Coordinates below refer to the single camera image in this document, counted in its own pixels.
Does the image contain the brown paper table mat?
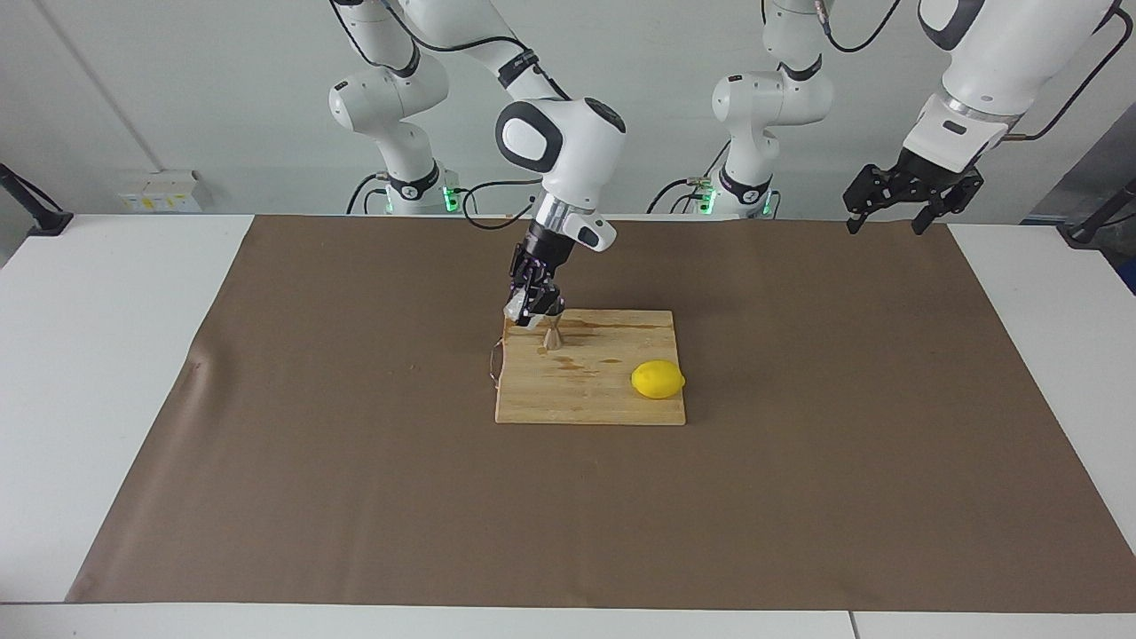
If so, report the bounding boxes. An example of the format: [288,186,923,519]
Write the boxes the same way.
[67,215,1136,613]

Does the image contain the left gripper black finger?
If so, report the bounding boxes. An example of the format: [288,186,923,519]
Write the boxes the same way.
[843,163,907,236]
[912,172,985,237]

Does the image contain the black left base cable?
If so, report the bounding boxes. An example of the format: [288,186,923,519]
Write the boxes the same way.
[646,177,711,216]

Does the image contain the black base cable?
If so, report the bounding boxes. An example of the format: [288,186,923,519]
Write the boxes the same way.
[646,177,711,216]
[346,173,391,216]

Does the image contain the yellow lemon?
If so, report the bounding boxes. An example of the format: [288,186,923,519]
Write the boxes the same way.
[631,359,687,400]

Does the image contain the wooden cutting board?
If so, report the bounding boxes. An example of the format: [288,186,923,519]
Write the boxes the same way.
[491,308,687,427]

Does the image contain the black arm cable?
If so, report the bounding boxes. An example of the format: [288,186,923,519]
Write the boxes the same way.
[333,0,571,232]
[816,0,1136,143]

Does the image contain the clear textured glass cup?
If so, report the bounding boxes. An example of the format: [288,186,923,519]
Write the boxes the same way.
[503,293,567,332]

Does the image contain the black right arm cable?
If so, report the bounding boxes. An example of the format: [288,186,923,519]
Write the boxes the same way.
[333,0,571,232]

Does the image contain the black clamp stand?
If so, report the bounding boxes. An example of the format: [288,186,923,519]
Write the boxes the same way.
[1061,177,1136,248]
[0,162,74,237]

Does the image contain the white wall socket box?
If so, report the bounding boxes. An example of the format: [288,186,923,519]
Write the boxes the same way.
[118,169,203,214]

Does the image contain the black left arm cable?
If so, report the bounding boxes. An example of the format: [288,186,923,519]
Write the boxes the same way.
[816,0,1136,143]

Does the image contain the black right base cable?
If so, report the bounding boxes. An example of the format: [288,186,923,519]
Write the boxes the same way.
[346,173,391,216]

